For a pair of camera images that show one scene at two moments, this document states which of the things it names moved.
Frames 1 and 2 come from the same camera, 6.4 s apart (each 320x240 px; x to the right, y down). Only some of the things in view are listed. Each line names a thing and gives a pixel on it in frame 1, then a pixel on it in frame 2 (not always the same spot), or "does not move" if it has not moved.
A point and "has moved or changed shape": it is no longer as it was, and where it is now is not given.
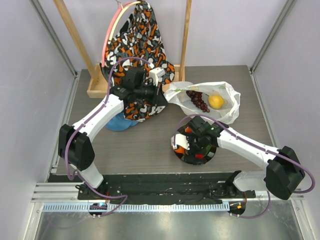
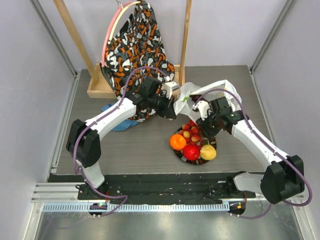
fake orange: (180, 150) to (177, 142)
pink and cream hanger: (111, 28) does not move
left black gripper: (158, 98) to (168, 111)
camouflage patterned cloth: (138, 42) does not move
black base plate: (151, 189) does not move
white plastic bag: (176, 92) has moved or changed shape
